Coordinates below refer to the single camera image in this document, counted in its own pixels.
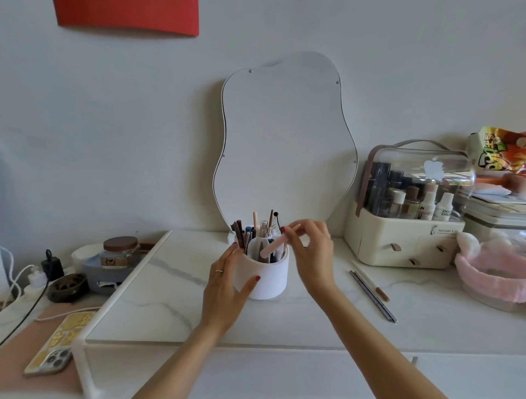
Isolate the person's left hand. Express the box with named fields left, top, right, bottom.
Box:
left=201, top=242, right=262, bottom=332

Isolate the pink nail file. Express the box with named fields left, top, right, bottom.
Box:
left=259, top=236, right=289, bottom=258

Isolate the dark grey cosmetic pencil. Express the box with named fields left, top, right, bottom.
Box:
left=350, top=270, right=398, bottom=324

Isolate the person's right forearm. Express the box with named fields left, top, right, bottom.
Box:
left=310, top=284, right=450, bottom=399

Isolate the wavy frameless mirror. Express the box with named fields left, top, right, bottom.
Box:
left=212, top=51, right=359, bottom=234

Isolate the person's left forearm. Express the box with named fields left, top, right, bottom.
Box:
left=133, top=317, right=233, bottom=399

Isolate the white charger plug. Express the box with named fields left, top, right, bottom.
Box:
left=25, top=266, right=50, bottom=293

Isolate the white cable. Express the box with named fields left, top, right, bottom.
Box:
left=0, top=246, right=39, bottom=307

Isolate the phone with yellow case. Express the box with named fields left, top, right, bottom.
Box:
left=23, top=311, right=98, bottom=377

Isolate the white round pencil holder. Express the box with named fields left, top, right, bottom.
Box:
left=234, top=233, right=291, bottom=300

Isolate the white round box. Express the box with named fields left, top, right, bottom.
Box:
left=71, top=243, right=108, bottom=269

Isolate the bunch of makeup pencils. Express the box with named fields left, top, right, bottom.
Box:
left=231, top=210, right=284, bottom=264

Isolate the colourful snack bag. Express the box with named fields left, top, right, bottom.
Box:
left=468, top=126, right=526, bottom=176

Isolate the red paper sheet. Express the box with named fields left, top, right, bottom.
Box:
left=53, top=0, right=200, bottom=38

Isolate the glass jar with brown lid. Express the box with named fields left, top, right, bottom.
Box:
left=100, top=236, right=141, bottom=270

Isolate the white brown-tipped cosmetic pencil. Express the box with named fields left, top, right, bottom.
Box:
left=352, top=261, right=390, bottom=303

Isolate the cream cosmetic organizer box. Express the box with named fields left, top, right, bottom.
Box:
left=344, top=140, right=477, bottom=270

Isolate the dark brown lotus holder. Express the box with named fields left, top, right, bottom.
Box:
left=46, top=273, right=89, bottom=304

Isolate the black charger plug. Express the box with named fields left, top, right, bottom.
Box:
left=41, top=249, right=65, bottom=283

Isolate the row of cosmetic bottles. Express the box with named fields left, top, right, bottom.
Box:
left=365, top=161, right=456, bottom=221

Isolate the pink fluffy headband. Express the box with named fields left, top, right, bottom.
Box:
left=454, top=232, right=526, bottom=297

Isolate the black cable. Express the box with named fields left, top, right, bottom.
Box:
left=0, top=275, right=58, bottom=347

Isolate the stack of white boxes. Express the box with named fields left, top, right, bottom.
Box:
left=454, top=175, right=526, bottom=243

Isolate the person's right hand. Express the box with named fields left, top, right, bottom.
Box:
left=283, top=220, right=336, bottom=295

